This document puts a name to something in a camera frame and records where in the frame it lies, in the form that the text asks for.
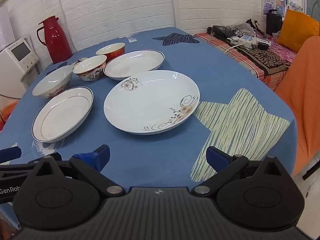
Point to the black cylindrical speaker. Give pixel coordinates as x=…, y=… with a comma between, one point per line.
x=273, y=22

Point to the black electronic device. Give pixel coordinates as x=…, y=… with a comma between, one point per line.
x=220, y=31

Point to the dark patterned cloth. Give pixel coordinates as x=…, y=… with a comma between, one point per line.
x=265, y=60

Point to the orange plaid blanket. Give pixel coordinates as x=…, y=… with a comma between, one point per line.
x=232, y=52

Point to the black power adapter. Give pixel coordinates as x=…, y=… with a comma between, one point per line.
x=263, y=46

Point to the white bowl with red figures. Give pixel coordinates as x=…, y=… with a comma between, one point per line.
x=91, y=73

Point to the white bowl with floral print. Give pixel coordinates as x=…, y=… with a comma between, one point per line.
x=50, y=82

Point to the large blue-rimmed white plate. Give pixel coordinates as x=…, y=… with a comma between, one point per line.
x=133, y=63

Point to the white power strip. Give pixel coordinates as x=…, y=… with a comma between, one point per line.
x=246, y=40

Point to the orange plastic basin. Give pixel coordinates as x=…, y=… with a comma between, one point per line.
x=6, y=112

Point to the small blue-rimmed white plate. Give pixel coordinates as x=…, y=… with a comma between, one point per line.
x=62, y=113

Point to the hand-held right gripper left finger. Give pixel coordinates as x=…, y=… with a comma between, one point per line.
x=103, y=155

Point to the pink floral cloth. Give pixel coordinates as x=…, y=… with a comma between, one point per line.
x=285, y=51

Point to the white appliance with screen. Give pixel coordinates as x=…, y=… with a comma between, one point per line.
x=21, y=55

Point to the blue printed tablecloth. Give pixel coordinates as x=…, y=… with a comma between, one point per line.
x=180, y=55

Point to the orange chair cover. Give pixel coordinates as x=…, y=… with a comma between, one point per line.
x=302, y=92

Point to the red thermos jug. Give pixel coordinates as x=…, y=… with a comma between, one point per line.
x=58, y=42

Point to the wall poster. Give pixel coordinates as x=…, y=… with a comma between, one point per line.
x=271, y=5

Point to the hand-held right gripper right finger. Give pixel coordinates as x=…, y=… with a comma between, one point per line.
x=215, y=158

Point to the orange cushion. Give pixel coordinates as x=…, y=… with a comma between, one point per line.
x=297, y=30

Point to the white plate with floral print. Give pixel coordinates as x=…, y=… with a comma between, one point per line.
x=151, y=102

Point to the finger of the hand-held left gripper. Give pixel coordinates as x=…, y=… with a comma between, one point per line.
x=22, y=166
x=10, y=153

